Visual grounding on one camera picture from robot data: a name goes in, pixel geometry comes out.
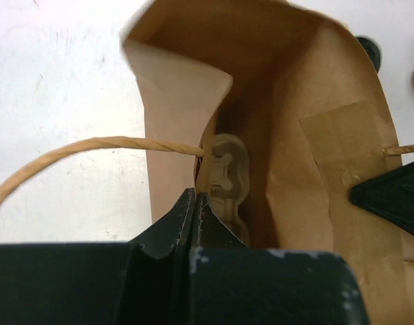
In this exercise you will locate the stack of black lids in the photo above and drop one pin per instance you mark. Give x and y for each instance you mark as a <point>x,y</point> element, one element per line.
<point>372,49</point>

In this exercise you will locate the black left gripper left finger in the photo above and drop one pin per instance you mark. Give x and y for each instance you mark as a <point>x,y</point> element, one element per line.
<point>142,281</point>

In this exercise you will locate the brown paper bag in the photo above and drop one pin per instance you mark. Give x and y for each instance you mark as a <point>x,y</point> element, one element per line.
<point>302,94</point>

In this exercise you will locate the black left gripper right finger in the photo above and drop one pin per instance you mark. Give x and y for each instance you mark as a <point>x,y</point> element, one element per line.
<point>230,283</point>

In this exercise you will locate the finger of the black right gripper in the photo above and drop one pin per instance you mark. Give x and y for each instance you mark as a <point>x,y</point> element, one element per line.
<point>389,196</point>

